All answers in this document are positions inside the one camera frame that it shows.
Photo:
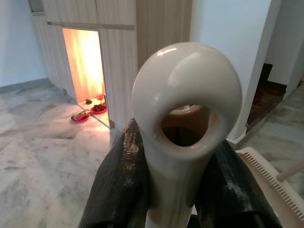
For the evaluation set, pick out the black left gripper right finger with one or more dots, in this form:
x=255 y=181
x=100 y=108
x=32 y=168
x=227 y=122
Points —
x=228 y=190

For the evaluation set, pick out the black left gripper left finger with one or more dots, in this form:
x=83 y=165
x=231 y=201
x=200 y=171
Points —
x=118 y=180

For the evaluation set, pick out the cream plastic dustpan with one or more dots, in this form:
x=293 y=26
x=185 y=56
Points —
x=261 y=161

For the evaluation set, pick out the red plate with offering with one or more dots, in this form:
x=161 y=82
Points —
x=80 y=116

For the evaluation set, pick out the tall light wood cupboard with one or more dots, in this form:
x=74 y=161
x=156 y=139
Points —
x=118 y=59

